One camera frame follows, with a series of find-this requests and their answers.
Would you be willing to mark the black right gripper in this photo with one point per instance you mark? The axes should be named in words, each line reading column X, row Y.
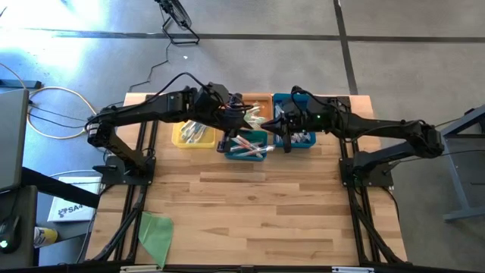
column 303, row 117

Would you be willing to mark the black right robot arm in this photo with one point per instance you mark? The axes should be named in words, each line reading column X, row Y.
column 386, row 132

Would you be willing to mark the yellow blue toothbrush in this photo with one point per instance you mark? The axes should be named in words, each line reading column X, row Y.
column 187, row 130

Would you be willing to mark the white printed box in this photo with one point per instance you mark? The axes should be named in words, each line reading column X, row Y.
column 74, row 206

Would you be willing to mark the black floor bar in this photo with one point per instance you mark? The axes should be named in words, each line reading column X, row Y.
column 20, row 83

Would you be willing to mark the black computer mouse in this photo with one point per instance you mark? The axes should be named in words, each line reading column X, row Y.
column 8, row 233

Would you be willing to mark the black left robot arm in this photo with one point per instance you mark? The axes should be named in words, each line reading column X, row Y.
column 144, row 110

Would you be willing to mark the yellow white can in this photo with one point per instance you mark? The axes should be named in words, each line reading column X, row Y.
column 45, row 237

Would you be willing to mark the grey laptop lid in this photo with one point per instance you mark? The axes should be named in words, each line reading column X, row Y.
column 13, row 140

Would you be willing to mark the black floor fan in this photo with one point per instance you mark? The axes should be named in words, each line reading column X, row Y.
column 178, row 15

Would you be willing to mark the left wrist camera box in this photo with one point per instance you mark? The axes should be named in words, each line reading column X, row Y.
column 216, row 91

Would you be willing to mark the orange plastic bin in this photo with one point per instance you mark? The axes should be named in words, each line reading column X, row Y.
column 261, row 100

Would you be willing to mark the grey desk leg frame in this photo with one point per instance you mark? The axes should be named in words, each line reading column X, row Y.
column 460, row 189

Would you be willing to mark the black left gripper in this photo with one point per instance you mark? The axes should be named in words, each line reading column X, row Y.
column 227, row 113

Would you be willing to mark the small teal plastic bin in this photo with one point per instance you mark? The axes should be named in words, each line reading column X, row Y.
column 244, row 156

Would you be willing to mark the black operator desk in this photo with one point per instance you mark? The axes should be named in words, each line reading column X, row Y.
column 64, row 189

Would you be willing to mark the large teal-blue plastic bin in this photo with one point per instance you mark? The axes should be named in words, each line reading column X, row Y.
column 280, row 99

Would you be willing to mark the yellow plastic bin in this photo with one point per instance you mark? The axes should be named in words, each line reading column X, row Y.
column 182, row 142

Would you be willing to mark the white toothbrush purple bristles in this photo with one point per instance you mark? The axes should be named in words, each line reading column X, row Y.
column 306, row 137

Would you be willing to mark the black aluminium rig frame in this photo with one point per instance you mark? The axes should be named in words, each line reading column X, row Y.
column 151, row 167

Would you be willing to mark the purple bristle toothbrush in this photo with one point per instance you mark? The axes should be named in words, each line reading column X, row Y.
column 278, row 112

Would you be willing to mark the green cloth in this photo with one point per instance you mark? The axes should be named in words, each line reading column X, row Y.
column 155, row 235

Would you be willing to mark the silver aluminium bracket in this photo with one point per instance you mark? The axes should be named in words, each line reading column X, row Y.
column 352, row 270
column 138, row 270

